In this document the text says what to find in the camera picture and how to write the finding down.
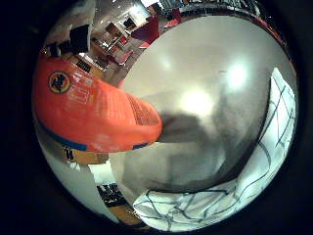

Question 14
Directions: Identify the orange spray bottle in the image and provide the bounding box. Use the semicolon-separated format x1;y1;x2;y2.
31;55;164;155

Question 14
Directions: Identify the red chair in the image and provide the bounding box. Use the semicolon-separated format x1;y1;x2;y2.
130;15;161;45

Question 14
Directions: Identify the wooden cabinet with black grille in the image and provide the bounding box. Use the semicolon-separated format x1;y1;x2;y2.
69;53;107;81

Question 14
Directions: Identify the white checked cloth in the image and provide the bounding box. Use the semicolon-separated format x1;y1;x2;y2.
131;67;298;232

